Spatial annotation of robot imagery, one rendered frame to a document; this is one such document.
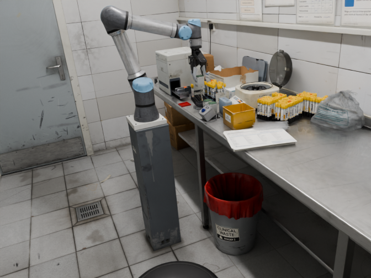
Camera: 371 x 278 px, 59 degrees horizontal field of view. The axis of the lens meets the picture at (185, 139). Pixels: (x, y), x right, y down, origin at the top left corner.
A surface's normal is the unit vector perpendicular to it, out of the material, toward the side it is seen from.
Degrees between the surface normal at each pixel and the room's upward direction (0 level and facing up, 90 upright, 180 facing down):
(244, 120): 90
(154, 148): 90
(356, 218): 0
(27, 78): 90
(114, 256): 0
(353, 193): 0
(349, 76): 90
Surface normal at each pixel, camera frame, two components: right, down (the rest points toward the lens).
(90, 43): 0.39, 0.34
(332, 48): -0.92, 0.22
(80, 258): -0.08, -0.91
